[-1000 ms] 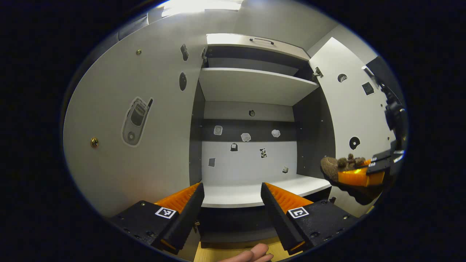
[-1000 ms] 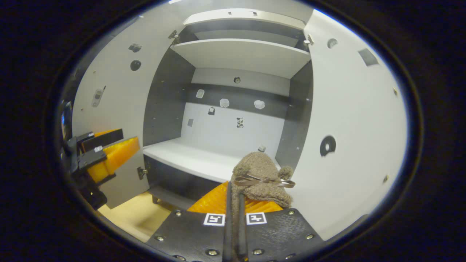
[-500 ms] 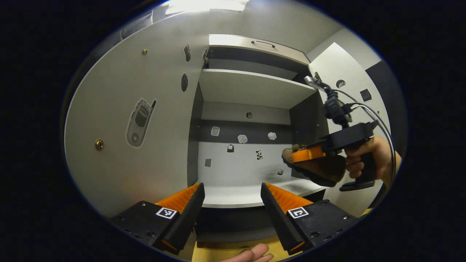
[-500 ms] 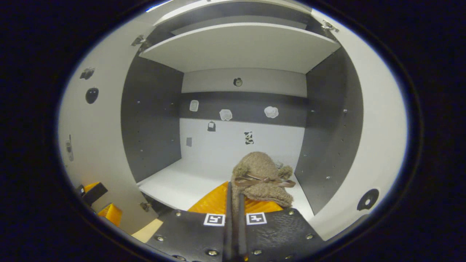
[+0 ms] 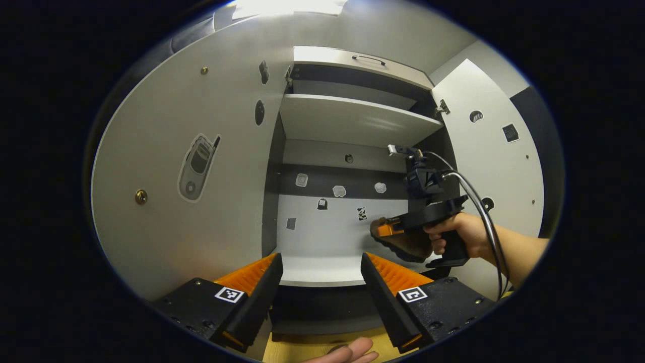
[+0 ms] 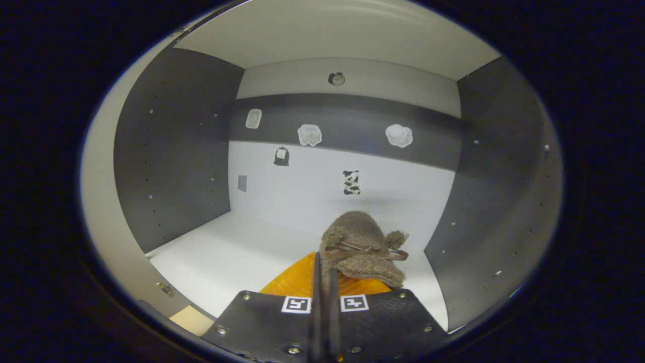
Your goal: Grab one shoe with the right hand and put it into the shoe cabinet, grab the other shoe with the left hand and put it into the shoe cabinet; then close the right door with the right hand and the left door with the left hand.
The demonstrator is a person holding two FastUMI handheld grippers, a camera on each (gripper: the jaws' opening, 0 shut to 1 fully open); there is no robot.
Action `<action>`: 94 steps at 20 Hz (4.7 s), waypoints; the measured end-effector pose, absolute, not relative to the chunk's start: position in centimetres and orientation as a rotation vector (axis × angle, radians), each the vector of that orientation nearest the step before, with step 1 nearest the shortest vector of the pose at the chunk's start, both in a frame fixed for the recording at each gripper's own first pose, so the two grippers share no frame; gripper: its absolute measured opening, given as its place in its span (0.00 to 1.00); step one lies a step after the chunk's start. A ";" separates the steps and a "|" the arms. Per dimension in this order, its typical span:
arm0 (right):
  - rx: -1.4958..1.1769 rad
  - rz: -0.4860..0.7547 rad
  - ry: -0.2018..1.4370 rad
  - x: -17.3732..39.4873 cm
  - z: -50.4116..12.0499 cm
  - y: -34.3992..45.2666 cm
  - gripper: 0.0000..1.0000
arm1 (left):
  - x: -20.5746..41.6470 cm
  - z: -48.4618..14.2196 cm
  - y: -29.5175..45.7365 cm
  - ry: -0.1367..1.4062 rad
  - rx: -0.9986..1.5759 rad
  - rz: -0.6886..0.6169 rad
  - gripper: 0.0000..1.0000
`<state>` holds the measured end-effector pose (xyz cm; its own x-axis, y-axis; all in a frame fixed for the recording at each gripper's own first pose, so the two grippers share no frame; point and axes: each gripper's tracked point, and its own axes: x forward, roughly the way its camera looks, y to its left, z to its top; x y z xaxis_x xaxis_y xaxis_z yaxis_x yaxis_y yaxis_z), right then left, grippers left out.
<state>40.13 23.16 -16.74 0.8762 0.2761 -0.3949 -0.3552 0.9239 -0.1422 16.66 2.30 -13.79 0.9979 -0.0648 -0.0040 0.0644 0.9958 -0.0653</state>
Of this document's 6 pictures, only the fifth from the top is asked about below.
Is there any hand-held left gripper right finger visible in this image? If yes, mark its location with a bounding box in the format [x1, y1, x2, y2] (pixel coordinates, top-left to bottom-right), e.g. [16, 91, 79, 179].
[360, 252, 497, 354]

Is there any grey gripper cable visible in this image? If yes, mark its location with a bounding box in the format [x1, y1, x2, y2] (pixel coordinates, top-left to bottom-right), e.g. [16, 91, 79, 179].
[426, 151, 510, 301]

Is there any white shoe cabinet door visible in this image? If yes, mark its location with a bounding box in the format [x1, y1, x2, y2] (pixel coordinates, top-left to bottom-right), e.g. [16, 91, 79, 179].
[91, 15, 295, 303]
[431, 59, 546, 300]

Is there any brown fuzzy shoe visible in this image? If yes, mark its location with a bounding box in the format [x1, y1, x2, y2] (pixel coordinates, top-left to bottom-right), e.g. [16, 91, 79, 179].
[369, 217, 434, 263]

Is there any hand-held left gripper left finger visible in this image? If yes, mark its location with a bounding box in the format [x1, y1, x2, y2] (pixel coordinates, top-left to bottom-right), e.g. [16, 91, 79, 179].
[151, 252, 284, 353]

